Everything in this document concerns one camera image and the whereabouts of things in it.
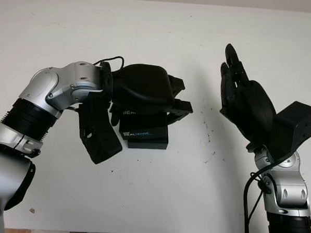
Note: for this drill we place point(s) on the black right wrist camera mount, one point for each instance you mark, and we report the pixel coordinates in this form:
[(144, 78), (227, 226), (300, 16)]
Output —
[(293, 129)]

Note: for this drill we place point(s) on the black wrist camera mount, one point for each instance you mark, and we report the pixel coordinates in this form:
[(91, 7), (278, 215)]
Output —
[(97, 134), (293, 129)]

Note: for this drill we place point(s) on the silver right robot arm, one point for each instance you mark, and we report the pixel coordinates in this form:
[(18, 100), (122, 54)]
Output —
[(284, 191)]

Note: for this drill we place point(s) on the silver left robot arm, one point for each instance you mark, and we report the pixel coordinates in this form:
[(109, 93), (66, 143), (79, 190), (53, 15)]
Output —
[(35, 110)]

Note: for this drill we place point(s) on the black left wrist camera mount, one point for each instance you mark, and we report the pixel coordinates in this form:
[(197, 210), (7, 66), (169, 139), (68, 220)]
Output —
[(97, 134)]

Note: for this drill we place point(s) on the black RealSense box lid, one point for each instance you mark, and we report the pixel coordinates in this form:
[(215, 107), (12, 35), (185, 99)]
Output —
[(144, 129)]

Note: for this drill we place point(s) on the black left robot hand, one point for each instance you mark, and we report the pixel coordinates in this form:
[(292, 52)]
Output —
[(144, 87)]

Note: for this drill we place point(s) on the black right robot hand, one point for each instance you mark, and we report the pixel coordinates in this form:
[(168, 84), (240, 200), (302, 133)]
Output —
[(249, 108)]

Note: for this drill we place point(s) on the black box base with insert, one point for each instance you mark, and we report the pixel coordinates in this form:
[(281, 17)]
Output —
[(147, 145)]

